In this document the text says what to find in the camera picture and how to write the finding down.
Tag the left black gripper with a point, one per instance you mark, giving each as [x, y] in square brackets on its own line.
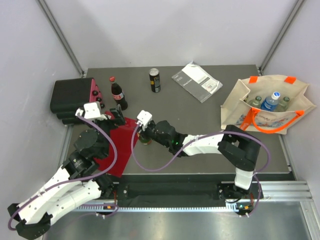
[117, 112]

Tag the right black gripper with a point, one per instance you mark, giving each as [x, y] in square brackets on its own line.
[149, 125]

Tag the green glass bottle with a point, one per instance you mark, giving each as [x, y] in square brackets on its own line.
[144, 138]

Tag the clear glass bottle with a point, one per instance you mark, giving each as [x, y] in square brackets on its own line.
[255, 102]
[283, 104]

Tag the blue label water bottle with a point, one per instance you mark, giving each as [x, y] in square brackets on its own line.
[270, 102]

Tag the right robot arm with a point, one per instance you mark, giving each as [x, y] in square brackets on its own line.
[239, 148]

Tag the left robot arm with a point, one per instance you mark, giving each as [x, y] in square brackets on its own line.
[82, 176]

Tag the red folder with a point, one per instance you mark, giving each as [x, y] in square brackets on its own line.
[122, 140]

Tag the cola glass bottle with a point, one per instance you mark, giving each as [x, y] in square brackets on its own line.
[118, 94]

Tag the black pink case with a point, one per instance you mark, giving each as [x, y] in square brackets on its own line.
[70, 94]

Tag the black yellow drink can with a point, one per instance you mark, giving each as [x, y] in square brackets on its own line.
[154, 77]

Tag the black mounting base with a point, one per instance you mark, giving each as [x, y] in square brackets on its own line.
[168, 190]

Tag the white booklet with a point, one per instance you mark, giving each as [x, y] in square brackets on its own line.
[197, 82]

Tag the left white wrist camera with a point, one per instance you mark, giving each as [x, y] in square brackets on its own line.
[91, 111]

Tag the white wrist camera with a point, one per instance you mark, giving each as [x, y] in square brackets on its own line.
[91, 111]
[143, 119]

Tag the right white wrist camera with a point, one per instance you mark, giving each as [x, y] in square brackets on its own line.
[143, 119]

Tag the canvas bag orange handles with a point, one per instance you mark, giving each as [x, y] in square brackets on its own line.
[236, 111]

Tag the slotted cable duct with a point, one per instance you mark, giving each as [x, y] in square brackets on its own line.
[103, 207]

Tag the left aluminium frame post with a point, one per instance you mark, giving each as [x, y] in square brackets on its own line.
[60, 35]

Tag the aluminium frame post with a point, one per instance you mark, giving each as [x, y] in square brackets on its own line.
[297, 6]
[60, 35]

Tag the right aluminium frame post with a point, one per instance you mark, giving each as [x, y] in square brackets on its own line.
[297, 6]

